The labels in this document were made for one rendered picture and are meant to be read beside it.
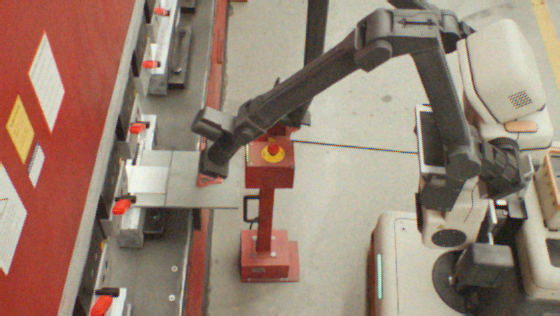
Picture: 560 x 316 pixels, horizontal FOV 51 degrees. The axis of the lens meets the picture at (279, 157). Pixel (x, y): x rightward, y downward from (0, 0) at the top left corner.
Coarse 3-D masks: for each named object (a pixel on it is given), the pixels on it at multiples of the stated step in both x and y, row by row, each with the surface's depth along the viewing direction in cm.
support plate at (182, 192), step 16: (144, 160) 154; (160, 160) 154; (176, 160) 154; (192, 160) 155; (176, 176) 151; (192, 176) 151; (176, 192) 148; (192, 192) 148; (208, 192) 148; (224, 192) 148; (208, 208) 146; (224, 208) 146
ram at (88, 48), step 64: (0, 0) 63; (64, 0) 83; (128, 0) 124; (0, 64) 63; (64, 64) 84; (128, 64) 125; (0, 128) 63; (64, 128) 85; (64, 192) 85; (64, 256) 86
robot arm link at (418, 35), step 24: (384, 24) 104; (408, 24) 104; (432, 24) 104; (408, 48) 104; (432, 48) 103; (432, 72) 109; (432, 96) 114; (456, 96) 115; (456, 120) 119; (456, 144) 124; (456, 168) 127; (480, 168) 126
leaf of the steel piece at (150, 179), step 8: (136, 168) 152; (144, 168) 152; (152, 168) 152; (160, 168) 152; (168, 168) 150; (136, 176) 150; (144, 176) 150; (152, 176) 150; (160, 176) 150; (168, 176) 150; (136, 184) 148; (144, 184) 149; (152, 184) 149; (160, 184) 149; (144, 192) 147; (152, 192) 147; (160, 192) 147
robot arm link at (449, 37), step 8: (392, 0) 149; (400, 0) 148; (408, 0) 148; (416, 0) 149; (424, 0) 152; (400, 8) 150; (408, 8) 150; (416, 8) 150; (424, 8) 150; (432, 8) 152; (440, 16) 153; (456, 16) 157; (440, 32) 151; (448, 32) 151; (456, 32) 152; (448, 40) 153; (456, 40) 153; (448, 48) 155; (456, 48) 155
